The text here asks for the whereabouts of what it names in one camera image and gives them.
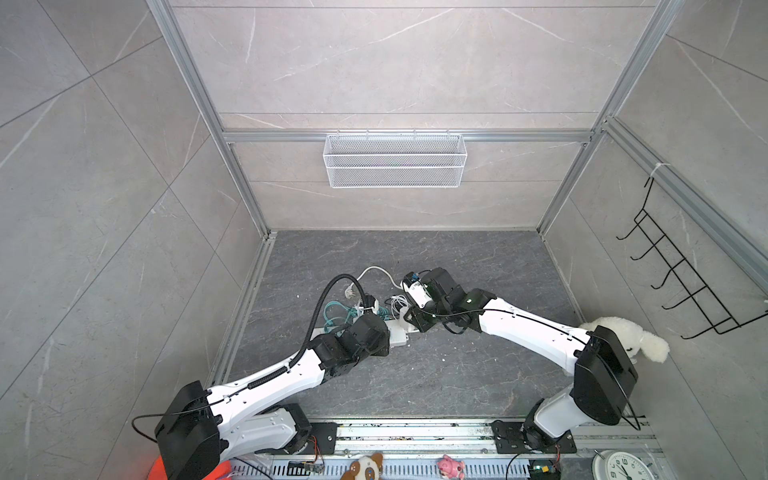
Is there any white alarm clock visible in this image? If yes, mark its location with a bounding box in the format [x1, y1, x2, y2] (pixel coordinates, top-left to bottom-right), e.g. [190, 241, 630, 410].
[592, 450, 655, 480]

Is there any red plush toy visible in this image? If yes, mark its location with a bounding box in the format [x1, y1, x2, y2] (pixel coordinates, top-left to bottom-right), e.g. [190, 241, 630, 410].
[146, 457, 232, 480]

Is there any brown white plush toy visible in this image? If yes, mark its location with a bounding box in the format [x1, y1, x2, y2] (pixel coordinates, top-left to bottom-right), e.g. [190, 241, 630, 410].
[341, 452, 384, 480]

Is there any black wall hook rack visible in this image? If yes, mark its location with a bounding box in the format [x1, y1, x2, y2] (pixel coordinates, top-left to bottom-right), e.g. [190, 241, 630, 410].
[616, 177, 767, 341]

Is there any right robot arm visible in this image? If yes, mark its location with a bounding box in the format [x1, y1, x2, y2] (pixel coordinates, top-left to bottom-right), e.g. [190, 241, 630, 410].
[401, 268, 640, 452]

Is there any teal multi-head cable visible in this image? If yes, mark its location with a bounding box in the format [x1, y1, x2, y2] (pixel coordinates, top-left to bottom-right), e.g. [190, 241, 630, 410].
[322, 301, 361, 332]

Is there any white power strip cord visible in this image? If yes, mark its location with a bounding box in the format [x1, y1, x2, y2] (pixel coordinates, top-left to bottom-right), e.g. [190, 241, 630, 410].
[344, 265, 404, 300]

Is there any pink plush toy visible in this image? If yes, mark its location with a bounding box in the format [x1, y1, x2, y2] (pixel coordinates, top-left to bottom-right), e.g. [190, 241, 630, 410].
[437, 455, 466, 480]

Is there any white wire mesh basket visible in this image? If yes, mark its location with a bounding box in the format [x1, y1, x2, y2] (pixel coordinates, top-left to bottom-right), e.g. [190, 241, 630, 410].
[323, 133, 468, 189]

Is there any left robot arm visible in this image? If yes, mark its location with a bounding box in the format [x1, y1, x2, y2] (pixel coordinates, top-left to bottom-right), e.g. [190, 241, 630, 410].
[149, 273, 390, 479]

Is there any white multicolour power strip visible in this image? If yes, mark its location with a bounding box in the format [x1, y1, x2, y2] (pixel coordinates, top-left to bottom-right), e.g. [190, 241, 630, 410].
[311, 317, 411, 352]

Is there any white plush dog toy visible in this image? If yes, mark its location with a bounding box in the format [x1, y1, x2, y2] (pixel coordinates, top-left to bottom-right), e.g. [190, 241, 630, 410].
[580, 317, 670, 363]

